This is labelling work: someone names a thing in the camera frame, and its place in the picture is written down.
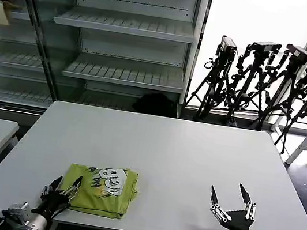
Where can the green printed t-shirt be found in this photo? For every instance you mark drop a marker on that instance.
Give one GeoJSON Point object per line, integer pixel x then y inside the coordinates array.
{"type": "Point", "coordinates": [100, 191]}

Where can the dark-framed glass shelf rack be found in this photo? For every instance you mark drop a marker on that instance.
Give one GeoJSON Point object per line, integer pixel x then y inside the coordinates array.
{"type": "Point", "coordinates": [20, 50]}

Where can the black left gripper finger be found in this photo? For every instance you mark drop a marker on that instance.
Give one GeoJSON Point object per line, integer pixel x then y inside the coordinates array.
{"type": "Point", "coordinates": [73, 187]}
{"type": "Point", "coordinates": [51, 187]}

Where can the white empty shelf unit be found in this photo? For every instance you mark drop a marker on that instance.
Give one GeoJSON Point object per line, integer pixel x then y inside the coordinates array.
{"type": "Point", "coordinates": [132, 24]}

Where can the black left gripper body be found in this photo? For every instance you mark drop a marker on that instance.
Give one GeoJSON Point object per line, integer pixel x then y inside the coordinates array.
{"type": "Point", "coordinates": [53, 202]}

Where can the black cloth heap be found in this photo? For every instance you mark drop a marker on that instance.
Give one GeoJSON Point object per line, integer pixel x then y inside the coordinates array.
{"type": "Point", "coordinates": [155, 103]}

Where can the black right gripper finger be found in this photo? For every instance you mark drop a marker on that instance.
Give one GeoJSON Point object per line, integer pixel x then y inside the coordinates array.
{"type": "Point", "coordinates": [249, 207]}
{"type": "Point", "coordinates": [216, 205]}

